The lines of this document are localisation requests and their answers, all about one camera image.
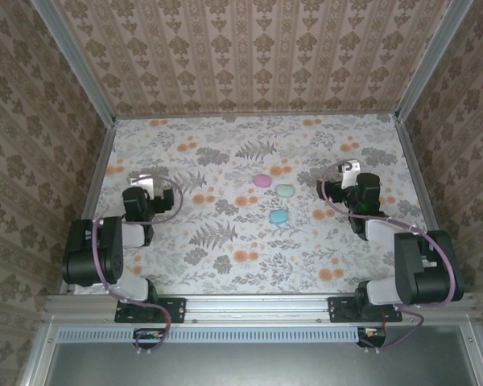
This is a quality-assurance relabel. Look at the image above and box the aluminium corner post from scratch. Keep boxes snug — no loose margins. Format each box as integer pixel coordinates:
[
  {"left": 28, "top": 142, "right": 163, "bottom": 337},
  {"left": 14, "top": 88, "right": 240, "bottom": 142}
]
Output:
[
  {"left": 393, "top": 0, "right": 477, "bottom": 121},
  {"left": 28, "top": 0, "right": 118, "bottom": 128}
]

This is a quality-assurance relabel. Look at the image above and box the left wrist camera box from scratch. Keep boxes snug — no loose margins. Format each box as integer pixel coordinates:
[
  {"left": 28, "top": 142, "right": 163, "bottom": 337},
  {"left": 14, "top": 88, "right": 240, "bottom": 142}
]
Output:
[{"left": 129, "top": 173, "right": 156, "bottom": 192}]

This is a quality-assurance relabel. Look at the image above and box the aluminium side rail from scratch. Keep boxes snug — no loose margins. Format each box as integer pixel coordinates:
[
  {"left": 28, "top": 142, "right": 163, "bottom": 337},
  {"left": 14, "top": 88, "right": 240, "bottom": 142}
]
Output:
[
  {"left": 394, "top": 116, "right": 460, "bottom": 294},
  {"left": 58, "top": 120, "right": 118, "bottom": 294}
]

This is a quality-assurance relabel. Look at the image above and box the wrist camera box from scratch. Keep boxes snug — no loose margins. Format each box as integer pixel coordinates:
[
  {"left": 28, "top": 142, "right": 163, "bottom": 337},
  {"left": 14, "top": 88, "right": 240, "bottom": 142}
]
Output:
[
  {"left": 337, "top": 159, "right": 363, "bottom": 189},
  {"left": 129, "top": 173, "right": 156, "bottom": 192}
]

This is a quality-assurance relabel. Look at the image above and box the black wiring connector box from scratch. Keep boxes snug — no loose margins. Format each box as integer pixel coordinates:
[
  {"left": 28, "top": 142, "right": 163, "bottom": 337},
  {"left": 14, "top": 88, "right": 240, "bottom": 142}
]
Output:
[
  {"left": 133, "top": 327, "right": 167, "bottom": 350},
  {"left": 357, "top": 326, "right": 387, "bottom": 349}
]

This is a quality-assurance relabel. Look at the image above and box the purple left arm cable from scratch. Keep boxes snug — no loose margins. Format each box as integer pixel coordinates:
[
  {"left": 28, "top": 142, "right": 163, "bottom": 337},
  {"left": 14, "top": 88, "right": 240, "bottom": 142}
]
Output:
[{"left": 90, "top": 173, "right": 185, "bottom": 357}]

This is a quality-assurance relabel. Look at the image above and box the thin aluminium wall rail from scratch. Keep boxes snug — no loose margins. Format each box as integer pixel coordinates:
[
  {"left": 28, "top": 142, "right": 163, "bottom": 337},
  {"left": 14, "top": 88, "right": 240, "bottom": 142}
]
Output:
[{"left": 115, "top": 111, "right": 396, "bottom": 119}]

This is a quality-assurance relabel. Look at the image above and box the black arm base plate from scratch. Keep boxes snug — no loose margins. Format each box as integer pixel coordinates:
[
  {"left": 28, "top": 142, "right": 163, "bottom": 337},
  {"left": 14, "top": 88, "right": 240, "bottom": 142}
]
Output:
[
  {"left": 114, "top": 296, "right": 187, "bottom": 325},
  {"left": 328, "top": 296, "right": 403, "bottom": 325}
]

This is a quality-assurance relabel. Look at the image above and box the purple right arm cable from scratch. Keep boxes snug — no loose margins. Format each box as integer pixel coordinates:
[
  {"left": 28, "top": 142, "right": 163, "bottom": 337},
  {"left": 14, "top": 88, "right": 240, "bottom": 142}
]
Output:
[{"left": 320, "top": 159, "right": 456, "bottom": 355}]

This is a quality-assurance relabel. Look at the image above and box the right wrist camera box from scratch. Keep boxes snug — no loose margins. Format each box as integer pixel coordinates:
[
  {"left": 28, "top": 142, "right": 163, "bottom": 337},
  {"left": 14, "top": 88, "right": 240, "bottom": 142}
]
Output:
[{"left": 337, "top": 159, "right": 363, "bottom": 189}]

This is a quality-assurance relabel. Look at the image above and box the grey slotted cable duct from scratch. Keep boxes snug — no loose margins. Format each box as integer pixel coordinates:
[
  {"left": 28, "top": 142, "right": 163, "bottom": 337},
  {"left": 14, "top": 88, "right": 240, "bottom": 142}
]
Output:
[{"left": 58, "top": 326, "right": 360, "bottom": 343}]

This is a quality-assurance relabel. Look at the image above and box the wide aluminium mounting beam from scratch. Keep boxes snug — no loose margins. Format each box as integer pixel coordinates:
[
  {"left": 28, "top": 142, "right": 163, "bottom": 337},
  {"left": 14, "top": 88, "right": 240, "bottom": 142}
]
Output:
[{"left": 43, "top": 292, "right": 483, "bottom": 326}]

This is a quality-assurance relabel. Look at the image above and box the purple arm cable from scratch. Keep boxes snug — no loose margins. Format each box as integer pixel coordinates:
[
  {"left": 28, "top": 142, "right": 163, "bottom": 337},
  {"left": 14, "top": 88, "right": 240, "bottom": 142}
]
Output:
[
  {"left": 90, "top": 173, "right": 185, "bottom": 357},
  {"left": 320, "top": 159, "right": 456, "bottom": 355}
]

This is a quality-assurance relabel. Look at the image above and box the grey metal panel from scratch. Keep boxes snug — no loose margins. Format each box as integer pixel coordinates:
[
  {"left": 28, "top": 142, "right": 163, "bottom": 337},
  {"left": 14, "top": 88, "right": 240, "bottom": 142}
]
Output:
[{"left": 18, "top": 321, "right": 483, "bottom": 386}]

